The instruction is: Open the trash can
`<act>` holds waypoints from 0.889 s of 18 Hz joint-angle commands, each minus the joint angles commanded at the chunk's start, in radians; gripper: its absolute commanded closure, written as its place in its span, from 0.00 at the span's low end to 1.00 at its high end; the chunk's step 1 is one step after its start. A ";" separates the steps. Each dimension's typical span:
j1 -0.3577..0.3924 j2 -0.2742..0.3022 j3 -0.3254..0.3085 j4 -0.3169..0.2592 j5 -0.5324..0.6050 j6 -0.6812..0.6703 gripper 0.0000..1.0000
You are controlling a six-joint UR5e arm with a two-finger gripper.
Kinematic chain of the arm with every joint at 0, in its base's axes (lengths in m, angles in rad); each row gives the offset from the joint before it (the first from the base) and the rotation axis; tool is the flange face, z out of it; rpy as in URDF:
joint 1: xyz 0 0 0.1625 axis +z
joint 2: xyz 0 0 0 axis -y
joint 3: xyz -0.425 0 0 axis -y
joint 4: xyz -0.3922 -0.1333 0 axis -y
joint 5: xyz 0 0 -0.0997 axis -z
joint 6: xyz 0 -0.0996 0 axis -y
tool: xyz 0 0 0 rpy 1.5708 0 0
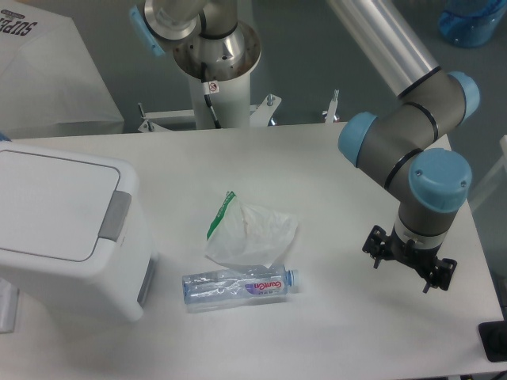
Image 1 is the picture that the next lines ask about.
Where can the white trash can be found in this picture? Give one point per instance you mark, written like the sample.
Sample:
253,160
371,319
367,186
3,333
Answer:
53,203

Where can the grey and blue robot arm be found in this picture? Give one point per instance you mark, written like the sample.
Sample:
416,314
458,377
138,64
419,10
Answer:
397,151

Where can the white metal clamp bracket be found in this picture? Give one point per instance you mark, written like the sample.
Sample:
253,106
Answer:
261,115

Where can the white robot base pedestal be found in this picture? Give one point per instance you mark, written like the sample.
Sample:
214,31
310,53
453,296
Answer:
219,99

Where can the silver clamp screw handle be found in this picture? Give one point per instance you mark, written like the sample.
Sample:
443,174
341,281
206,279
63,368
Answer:
330,115

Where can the clear plastic water bottle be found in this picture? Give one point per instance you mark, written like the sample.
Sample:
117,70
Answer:
230,288

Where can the crumpled clear plastic bag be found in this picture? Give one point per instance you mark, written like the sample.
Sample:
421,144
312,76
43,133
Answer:
243,234

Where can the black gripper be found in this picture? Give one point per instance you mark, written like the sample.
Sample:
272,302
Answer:
436,273

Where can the black device at table edge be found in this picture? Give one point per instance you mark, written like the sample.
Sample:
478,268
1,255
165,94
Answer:
493,337

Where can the blue water jug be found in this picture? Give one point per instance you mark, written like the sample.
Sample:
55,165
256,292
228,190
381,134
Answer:
470,24

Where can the grey trash can lid button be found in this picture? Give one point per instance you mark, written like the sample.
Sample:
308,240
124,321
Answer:
115,216

